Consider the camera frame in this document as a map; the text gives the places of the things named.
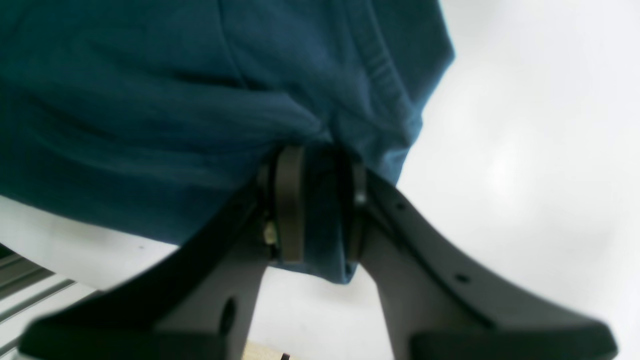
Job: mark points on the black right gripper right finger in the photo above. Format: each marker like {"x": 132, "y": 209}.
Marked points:
{"x": 440, "y": 304}

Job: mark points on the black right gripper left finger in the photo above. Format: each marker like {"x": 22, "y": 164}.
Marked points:
{"x": 198, "y": 303}

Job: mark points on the dark blue T-shirt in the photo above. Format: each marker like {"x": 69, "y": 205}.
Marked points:
{"x": 145, "y": 116}

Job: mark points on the aluminium frame rail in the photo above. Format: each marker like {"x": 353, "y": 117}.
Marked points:
{"x": 27, "y": 292}

